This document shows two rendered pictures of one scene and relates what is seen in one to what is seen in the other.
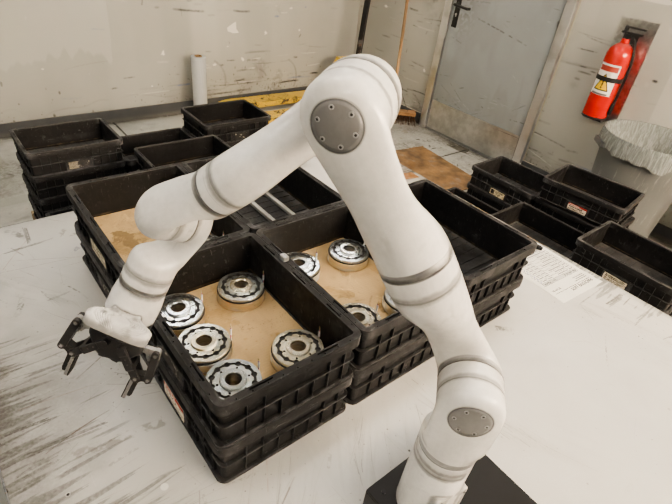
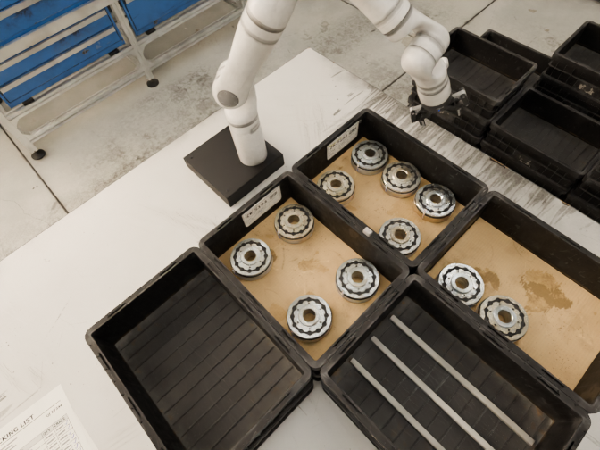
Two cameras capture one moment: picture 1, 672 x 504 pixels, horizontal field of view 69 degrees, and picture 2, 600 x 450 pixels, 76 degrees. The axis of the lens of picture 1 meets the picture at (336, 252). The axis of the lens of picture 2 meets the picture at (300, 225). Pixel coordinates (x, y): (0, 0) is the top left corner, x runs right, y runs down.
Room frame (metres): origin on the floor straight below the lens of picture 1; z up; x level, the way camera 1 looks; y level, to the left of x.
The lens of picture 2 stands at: (1.26, 0.00, 1.72)
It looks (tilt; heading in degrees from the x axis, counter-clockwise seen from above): 61 degrees down; 186
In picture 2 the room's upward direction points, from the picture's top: 7 degrees counter-clockwise
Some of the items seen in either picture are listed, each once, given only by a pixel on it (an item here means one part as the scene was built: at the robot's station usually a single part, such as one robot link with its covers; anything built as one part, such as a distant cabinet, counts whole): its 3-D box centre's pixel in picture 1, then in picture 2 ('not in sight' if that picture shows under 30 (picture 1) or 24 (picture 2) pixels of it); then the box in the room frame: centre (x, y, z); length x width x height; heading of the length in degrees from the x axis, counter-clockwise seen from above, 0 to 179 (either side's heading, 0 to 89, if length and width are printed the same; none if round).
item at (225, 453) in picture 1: (239, 362); not in sight; (0.70, 0.17, 0.76); 0.40 x 0.30 x 0.12; 43
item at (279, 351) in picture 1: (298, 348); (335, 185); (0.67, 0.05, 0.86); 0.10 x 0.10 x 0.01
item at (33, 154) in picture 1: (76, 179); not in sight; (2.02, 1.28, 0.37); 0.40 x 0.30 x 0.45; 134
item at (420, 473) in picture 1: (434, 472); (247, 136); (0.46, -0.21, 0.84); 0.09 x 0.09 x 0.17; 33
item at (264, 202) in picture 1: (261, 201); (440, 397); (1.20, 0.23, 0.87); 0.40 x 0.30 x 0.11; 43
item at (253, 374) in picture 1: (233, 381); (370, 154); (0.57, 0.15, 0.86); 0.10 x 0.10 x 0.01
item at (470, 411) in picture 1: (462, 413); (236, 95); (0.46, -0.21, 1.00); 0.09 x 0.09 x 0.17; 82
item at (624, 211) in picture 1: (575, 224); not in sight; (2.25, -1.21, 0.37); 0.42 x 0.34 x 0.46; 44
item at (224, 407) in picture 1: (239, 306); (386, 180); (0.70, 0.17, 0.92); 0.40 x 0.30 x 0.02; 43
